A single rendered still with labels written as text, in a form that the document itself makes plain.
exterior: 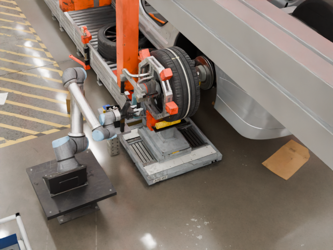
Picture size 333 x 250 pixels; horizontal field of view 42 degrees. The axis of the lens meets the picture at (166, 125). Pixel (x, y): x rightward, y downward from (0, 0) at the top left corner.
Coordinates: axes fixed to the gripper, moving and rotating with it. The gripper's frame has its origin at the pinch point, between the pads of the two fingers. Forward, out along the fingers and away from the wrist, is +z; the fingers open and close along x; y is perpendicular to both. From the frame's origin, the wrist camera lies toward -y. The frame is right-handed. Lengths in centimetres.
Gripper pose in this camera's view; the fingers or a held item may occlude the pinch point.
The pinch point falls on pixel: (140, 106)
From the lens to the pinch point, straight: 372.5
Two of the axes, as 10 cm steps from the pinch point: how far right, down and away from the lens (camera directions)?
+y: -0.6, 7.7, 6.4
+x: 4.7, 5.9, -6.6
